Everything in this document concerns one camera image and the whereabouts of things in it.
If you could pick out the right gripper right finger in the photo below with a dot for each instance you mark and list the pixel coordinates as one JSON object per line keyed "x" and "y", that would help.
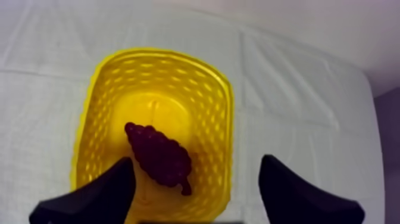
{"x": 290, "y": 194}

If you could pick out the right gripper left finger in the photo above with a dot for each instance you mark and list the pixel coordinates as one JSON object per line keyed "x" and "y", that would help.
{"x": 100, "y": 197}

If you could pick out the purple toy grapes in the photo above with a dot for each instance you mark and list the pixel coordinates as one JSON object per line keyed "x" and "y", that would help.
{"x": 161, "y": 156}

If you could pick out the yellow plastic basket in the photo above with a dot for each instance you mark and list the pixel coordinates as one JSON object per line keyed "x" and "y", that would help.
{"x": 168, "y": 103}

